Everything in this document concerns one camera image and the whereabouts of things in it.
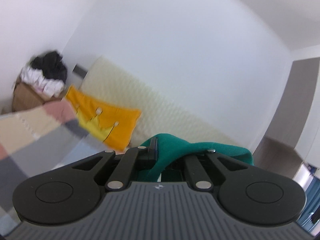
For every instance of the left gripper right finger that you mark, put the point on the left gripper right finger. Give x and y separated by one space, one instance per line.
208 170

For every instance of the orange crown pillow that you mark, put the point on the orange crown pillow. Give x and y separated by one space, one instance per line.
110 124

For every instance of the patchwork checkered quilt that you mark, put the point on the patchwork checkered quilt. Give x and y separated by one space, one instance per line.
36 141

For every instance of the cream quilted headboard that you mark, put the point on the cream quilted headboard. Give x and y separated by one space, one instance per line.
113 84

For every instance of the blue curtain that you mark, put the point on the blue curtain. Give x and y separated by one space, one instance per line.
306 178

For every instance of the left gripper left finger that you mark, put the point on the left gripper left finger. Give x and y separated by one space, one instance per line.
114 172

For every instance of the black clothes pile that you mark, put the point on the black clothes pile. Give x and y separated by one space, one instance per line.
51 65

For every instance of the green sweatshirt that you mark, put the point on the green sweatshirt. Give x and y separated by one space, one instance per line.
171 148

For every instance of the wooden bedside cabinet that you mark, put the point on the wooden bedside cabinet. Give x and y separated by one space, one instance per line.
25 97

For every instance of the dark wall switch panel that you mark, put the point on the dark wall switch panel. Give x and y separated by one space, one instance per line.
79 71

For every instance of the white clothes pile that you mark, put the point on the white clothes pile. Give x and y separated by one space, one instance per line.
36 79

